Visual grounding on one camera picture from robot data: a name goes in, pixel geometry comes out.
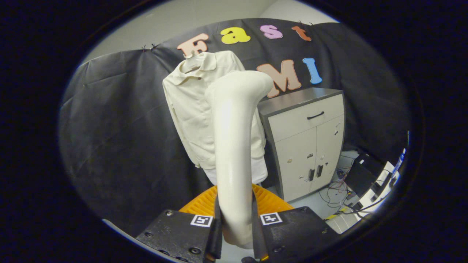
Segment white garment steamer handle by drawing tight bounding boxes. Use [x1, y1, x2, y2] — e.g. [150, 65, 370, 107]
[205, 70, 274, 249]

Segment black box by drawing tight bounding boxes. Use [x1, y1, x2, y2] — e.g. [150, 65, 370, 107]
[345, 153, 384, 198]

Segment white ironing board cover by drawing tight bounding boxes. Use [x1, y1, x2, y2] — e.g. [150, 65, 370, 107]
[203, 157, 268, 186]

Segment grey and cream cabinet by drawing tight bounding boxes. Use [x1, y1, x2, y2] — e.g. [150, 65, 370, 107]
[258, 87, 346, 202]

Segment white clothes hanger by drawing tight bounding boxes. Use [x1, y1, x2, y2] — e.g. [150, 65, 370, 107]
[182, 53, 205, 73]

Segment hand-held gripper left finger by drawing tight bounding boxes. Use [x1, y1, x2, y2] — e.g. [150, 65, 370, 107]
[136, 184, 222, 263]

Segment cream button-up shirt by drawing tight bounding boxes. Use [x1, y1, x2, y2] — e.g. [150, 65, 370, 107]
[162, 50, 267, 170]

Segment blue white pen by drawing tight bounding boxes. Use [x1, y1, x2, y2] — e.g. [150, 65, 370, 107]
[392, 148, 407, 175]

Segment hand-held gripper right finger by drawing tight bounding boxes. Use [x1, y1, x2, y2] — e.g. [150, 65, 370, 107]
[252, 184, 339, 263]

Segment white box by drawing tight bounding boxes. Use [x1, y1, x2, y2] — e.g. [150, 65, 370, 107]
[360, 170, 401, 212]

